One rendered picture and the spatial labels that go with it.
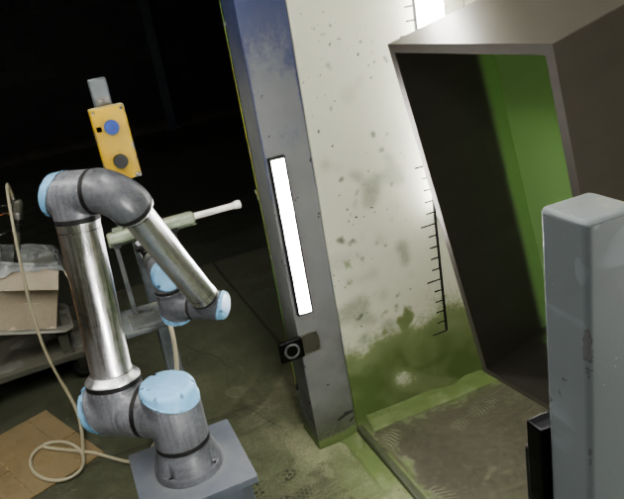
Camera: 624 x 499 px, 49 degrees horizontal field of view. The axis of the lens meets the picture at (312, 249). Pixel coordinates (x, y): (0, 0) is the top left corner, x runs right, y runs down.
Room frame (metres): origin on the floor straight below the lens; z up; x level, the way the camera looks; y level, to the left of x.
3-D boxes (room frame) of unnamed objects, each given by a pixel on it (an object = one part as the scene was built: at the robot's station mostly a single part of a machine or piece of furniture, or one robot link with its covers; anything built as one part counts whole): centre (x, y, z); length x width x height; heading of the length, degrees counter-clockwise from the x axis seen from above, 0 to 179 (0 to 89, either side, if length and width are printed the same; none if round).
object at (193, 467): (1.58, 0.44, 0.69); 0.19 x 0.19 x 0.10
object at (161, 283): (1.99, 0.47, 1.06); 0.12 x 0.09 x 0.10; 19
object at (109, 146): (2.39, 0.61, 1.42); 0.12 x 0.06 x 0.26; 109
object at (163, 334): (2.44, 0.63, 0.82); 0.06 x 0.06 x 1.64; 19
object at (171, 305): (1.98, 0.46, 0.95); 0.12 x 0.09 x 0.12; 69
